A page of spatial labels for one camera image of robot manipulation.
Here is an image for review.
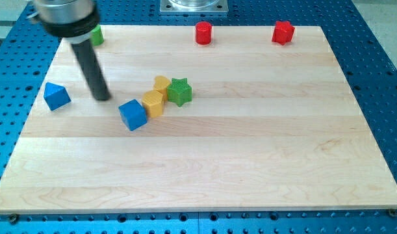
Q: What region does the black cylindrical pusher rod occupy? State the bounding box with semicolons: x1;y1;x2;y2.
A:
71;39;111;101

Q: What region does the green star block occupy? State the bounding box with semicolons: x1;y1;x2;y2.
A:
167;78;192;107

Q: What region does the light wooden board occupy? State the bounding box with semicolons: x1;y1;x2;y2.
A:
0;25;397;214

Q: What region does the red star block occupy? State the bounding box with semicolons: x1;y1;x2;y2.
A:
272;21;295;46

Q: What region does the green cylinder block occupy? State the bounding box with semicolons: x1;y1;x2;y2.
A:
90;24;104;46

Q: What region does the blue triangular prism block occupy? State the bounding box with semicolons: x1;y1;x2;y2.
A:
44;82;71;111

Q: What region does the blue perforated metal table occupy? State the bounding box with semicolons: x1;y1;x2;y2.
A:
0;1;397;233

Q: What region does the blue cube block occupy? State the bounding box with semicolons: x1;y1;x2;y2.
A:
118;99;147;131

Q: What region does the yellow heart block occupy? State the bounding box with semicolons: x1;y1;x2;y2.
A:
153;75;171;101

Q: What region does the yellow hexagon block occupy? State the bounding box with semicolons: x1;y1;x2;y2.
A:
142;90;164;118

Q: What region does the red cylinder block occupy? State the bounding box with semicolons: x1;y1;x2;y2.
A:
195;21;212;45

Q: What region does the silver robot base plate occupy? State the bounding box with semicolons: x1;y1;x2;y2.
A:
160;0;229;14

